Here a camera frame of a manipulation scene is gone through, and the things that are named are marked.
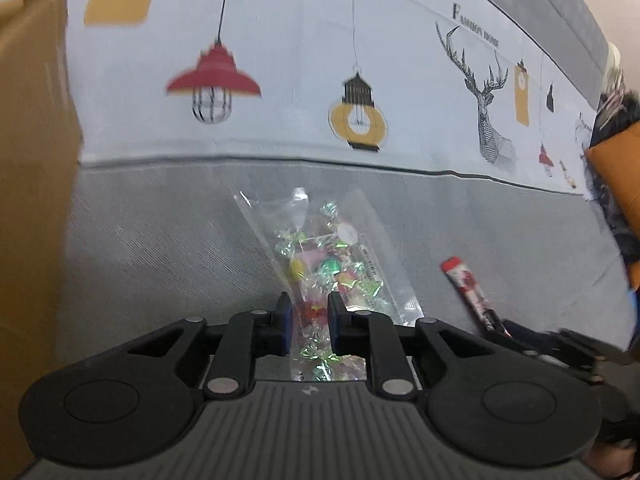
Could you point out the orange pillow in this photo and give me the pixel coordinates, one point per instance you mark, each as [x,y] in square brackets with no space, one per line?
[620,185]

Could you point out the printed grey bed sheet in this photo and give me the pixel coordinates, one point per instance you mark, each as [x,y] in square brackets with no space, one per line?
[325,200]

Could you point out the clear bag of candies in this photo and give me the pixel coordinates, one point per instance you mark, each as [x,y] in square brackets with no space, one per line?
[332,265]

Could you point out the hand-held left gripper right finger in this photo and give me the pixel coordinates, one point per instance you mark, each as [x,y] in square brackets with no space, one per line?
[334,326]

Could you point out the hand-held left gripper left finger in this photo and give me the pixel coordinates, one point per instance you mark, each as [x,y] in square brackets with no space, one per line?
[286,324]

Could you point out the red stick snack packet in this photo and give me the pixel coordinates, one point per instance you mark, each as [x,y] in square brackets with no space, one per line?
[470,294]

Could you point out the cardboard box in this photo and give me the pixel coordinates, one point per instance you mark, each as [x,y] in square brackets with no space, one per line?
[35,210]

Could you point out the cream soft object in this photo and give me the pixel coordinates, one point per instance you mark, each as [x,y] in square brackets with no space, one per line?
[613,65]

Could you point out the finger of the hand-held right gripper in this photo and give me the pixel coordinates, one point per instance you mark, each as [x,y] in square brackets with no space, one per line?
[595,347]
[527,337]

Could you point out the dark patterned cloth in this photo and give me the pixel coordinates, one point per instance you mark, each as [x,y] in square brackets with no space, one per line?
[612,220]

